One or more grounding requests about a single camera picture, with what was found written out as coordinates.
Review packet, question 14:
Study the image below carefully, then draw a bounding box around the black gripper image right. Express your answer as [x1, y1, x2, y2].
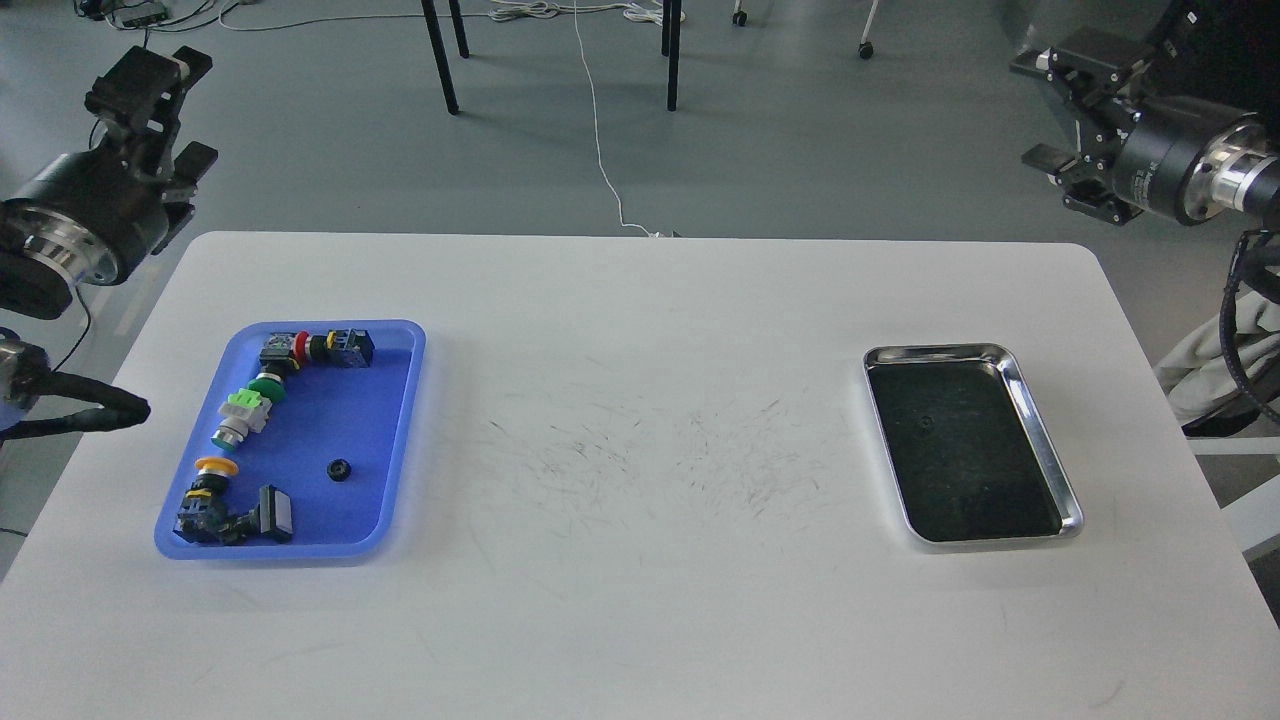
[1009, 27, 1276, 227]

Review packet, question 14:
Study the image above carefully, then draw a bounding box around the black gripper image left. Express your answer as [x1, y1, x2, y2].
[3, 46, 219, 288]

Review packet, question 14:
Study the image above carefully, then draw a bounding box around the blue plastic tray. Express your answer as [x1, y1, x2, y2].
[154, 319, 428, 562]

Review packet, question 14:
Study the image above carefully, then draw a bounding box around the silver metal tray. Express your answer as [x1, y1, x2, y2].
[861, 343, 1085, 551]

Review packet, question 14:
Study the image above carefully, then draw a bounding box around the black power strip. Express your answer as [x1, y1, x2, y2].
[108, 0, 170, 29]

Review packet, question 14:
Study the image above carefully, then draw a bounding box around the black table leg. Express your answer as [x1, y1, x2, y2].
[447, 0, 470, 59]
[660, 0, 684, 111]
[419, 0, 460, 117]

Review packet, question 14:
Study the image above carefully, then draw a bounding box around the black table leg rear left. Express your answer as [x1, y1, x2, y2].
[447, 0, 470, 59]

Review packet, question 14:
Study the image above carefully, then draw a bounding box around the black table leg right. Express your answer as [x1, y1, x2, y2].
[660, 0, 684, 111]

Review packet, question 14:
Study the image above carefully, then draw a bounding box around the red push button switch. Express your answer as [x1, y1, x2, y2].
[259, 328, 375, 375]

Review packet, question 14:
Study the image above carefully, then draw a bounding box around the green push button switch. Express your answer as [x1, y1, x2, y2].
[210, 372, 285, 451]

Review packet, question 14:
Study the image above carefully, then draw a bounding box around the yellow push button switch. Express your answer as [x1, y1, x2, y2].
[173, 456, 239, 544]

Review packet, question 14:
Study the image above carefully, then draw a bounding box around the black square button switch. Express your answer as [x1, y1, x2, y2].
[232, 484, 294, 544]

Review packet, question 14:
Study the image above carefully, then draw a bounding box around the white cable on floor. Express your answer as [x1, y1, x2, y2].
[219, 0, 689, 240]

